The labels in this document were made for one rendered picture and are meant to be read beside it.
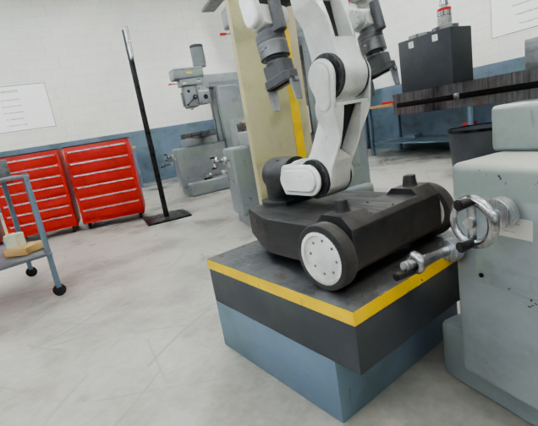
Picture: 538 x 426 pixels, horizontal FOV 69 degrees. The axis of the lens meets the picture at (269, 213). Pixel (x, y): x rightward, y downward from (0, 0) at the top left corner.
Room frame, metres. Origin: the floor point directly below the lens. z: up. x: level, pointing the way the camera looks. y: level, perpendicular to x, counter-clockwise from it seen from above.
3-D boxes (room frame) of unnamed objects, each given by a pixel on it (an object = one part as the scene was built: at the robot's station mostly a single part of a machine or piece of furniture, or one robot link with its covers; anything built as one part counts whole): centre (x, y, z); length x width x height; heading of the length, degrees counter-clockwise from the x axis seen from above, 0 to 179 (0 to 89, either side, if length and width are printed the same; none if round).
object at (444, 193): (1.39, -0.57, 0.50); 0.20 x 0.05 x 0.20; 36
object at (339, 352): (1.43, -0.22, 0.20); 0.78 x 0.68 x 0.40; 36
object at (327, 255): (1.08, -0.14, 0.50); 0.20 x 0.05 x 0.20; 36
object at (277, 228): (1.43, -0.22, 0.59); 0.64 x 0.52 x 0.33; 36
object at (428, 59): (1.51, -0.70, 1.03); 0.22 x 0.12 x 0.20; 30
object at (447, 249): (0.93, -0.38, 0.51); 0.22 x 0.06 x 0.06; 112
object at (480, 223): (0.81, -0.46, 0.63); 0.16 x 0.12 x 0.12; 112
